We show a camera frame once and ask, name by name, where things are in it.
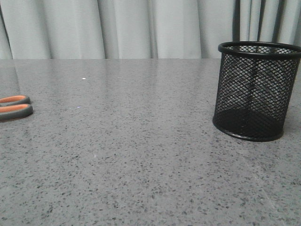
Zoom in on grey and orange scissors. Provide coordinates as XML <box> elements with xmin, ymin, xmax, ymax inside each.
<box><xmin>0</xmin><ymin>95</ymin><xmax>33</xmax><ymax>122</ymax></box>

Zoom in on black mesh pen bucket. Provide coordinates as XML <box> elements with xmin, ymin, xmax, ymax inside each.
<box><xmin>213</xmin><ymin>41</ymin><xmax>301</xmax><ymax>142</ymax></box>

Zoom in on light grey curtain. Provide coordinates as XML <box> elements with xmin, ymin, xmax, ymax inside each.
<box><xmin>0</xmin><ymin>0</ymin><xmax>301</xmax><ymax>59</ymax></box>

